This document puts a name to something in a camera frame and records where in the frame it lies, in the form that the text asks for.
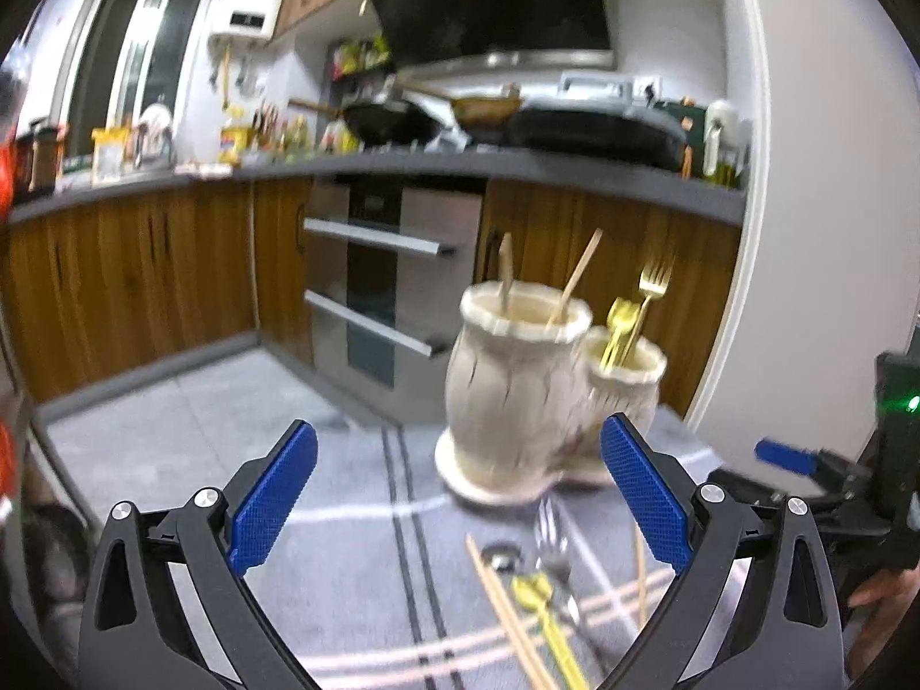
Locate white oil dispenser bottle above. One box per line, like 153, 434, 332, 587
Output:
701, 100, 739, 187

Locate gold spoon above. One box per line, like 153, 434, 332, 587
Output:
599, 297, 639, 371

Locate silver fork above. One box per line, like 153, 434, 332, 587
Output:
533, 495, 613, 671

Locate cream ceramic utensil holder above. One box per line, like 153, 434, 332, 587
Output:
434, 282, 668, 508

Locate stainless steel oven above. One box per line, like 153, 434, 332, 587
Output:
302, 175, 485, 426

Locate gold fork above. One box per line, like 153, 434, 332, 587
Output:
618, 260, 674, 366

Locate black range hood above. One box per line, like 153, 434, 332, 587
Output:
370, 0, 616, 70

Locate grey striped table cloth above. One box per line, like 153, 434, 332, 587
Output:
168, 405, 757, 690

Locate black wok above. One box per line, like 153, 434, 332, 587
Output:
287, 98, 444, 147

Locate wooden chopstick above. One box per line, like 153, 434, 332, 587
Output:
465, 531, 558, 690
633, 520, 649, 628
547, 228, 604, 325
477, 559, 569, 690

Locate green kitchen appliance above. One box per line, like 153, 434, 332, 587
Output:
655, 97, 706, 179

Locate yellow oil bottle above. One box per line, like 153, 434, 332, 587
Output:
218, 106, 252, 165

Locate silver flower spoon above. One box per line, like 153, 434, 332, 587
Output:
480, 540, 526, 575

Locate red plastic bag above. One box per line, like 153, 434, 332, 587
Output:
0, 126, 17, 226

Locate person right hand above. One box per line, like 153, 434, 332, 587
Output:
847, 569, 918, 679

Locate yellow plastic fork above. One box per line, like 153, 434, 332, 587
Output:
512, 573, 589, 690

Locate black electric griddle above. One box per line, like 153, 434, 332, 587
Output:
507, 98, 686, 171

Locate grey kitchen countertop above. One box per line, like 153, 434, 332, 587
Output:
6, 146, 749, 228

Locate yellow food package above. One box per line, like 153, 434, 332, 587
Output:
90, 126, 131, 185

